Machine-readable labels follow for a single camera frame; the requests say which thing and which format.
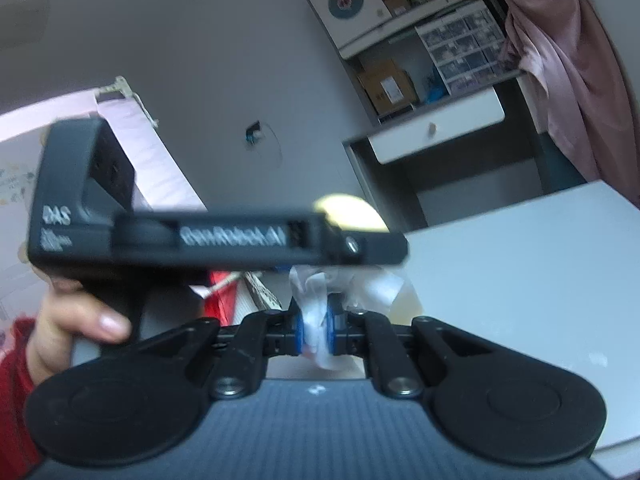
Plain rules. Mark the grey shelf unit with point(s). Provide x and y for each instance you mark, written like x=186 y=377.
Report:
x=415 y=185

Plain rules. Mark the white drawer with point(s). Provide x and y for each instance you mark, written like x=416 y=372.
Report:
x=440 y=125

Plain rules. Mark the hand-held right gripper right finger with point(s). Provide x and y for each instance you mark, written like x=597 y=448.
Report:
x=331 y=332

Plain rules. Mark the red packet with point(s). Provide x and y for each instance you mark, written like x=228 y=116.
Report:
x=225 y=300

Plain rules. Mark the white metal bracket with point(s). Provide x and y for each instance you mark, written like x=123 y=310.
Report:
x=125 y=92

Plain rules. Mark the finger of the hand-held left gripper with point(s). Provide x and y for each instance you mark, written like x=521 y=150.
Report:
x=380 y=250

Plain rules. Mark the pale yellow round object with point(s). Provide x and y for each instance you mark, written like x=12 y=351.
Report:
x=355 y=215

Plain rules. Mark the pink curtain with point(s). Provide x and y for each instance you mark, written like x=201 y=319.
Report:
x=575 y=70

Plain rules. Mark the person's left hand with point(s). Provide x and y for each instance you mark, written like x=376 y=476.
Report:
x=60 y=320

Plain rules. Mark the white box with round print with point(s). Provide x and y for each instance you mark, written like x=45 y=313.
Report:
x=350 y=5

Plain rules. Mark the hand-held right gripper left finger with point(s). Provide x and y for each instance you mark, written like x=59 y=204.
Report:
x=299 y=332

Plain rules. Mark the clear small-drawer organizer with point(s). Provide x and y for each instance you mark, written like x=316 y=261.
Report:
x=467 y=47

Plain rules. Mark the small cardboard box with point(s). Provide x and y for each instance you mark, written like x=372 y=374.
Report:
x=396 y=1

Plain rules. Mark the white tissue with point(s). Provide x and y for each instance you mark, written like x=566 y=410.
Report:
x=316 y=317

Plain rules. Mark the blue item on shelf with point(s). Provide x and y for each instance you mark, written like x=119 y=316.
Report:
x=435 y=91

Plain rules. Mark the large cardboard box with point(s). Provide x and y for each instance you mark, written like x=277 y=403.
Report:
x=387 y=87

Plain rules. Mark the person's left forearm red sleeve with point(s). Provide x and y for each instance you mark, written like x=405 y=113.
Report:
x=15 y=385

